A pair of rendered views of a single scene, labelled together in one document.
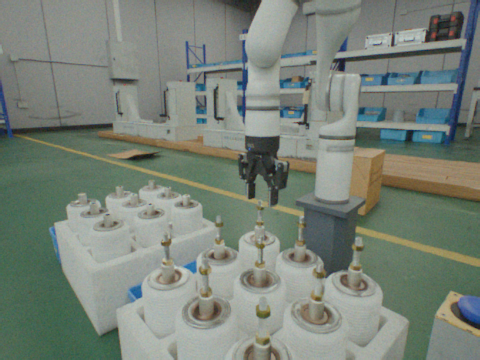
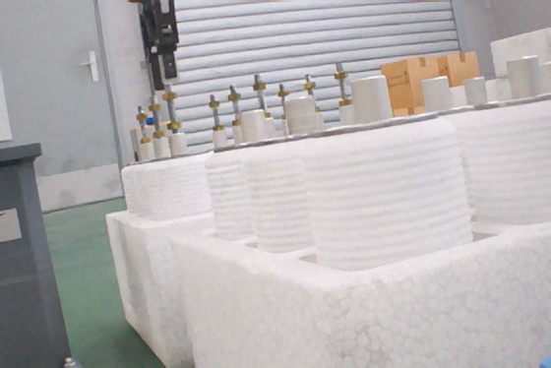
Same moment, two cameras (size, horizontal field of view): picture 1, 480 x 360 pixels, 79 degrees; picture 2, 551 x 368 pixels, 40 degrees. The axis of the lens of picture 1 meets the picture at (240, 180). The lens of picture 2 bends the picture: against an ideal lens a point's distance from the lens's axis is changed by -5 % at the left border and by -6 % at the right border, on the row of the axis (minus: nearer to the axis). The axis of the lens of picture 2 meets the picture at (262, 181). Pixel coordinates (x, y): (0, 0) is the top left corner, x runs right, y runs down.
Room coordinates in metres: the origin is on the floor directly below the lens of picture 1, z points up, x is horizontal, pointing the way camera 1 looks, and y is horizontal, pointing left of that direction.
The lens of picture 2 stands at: (1.49, 0.45, 0.26)
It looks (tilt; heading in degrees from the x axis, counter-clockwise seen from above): 3 degrees down; 204
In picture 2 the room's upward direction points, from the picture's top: 10 degrees counter-clockwise
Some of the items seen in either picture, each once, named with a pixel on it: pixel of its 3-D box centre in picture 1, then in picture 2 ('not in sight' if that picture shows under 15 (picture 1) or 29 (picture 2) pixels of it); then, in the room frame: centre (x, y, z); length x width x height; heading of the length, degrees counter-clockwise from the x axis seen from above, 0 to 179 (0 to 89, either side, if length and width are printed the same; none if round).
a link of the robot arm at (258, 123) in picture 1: (268, 119); not in sight; (0.64, -0.06, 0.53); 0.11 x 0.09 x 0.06; 131
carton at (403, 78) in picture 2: not in sight; (411, 83); (-3.40, -0.63, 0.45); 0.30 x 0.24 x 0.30; 51
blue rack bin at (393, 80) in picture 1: (405, 78); not in sight; (4.61, -2.48, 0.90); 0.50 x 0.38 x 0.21; 137
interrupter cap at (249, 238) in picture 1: (259, 238); (179, 156); (0.63, -0.05, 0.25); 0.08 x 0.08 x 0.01
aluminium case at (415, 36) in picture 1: (411, 39); not in sight; (4.56, -2.47, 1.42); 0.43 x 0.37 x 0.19; 142
